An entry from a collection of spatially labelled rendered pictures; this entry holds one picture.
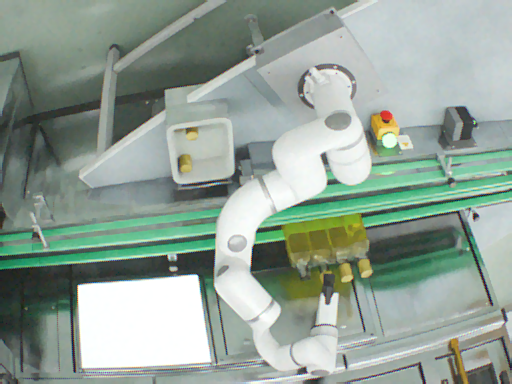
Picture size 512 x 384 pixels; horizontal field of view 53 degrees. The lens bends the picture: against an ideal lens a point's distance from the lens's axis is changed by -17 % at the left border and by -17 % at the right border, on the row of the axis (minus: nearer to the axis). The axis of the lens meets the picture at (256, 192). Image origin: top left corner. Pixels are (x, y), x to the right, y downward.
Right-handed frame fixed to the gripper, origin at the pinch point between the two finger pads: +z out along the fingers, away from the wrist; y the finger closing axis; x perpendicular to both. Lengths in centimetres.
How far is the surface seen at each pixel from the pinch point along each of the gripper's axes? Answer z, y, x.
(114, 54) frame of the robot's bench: 90, 11, 86
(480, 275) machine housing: 15, -18, -55
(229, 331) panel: -10.1, -13.4, 26.6
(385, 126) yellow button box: 41.4, 21.1, -14.8
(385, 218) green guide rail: 27.9, -4.6, -17.2
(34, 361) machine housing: -33, -16, 89
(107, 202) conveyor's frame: 19, 6, 66
